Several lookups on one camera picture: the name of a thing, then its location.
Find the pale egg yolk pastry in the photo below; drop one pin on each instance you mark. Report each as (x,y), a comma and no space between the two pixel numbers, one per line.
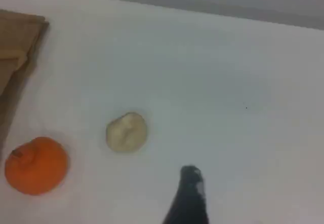
(126,132)

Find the orange pear-shaped toy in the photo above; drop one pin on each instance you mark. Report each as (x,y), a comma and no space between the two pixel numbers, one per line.
(38,168)

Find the brown jute tote bag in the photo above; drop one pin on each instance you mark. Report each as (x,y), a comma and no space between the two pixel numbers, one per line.
(15,44)

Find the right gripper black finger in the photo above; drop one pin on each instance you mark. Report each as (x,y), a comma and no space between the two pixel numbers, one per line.
(189,198)

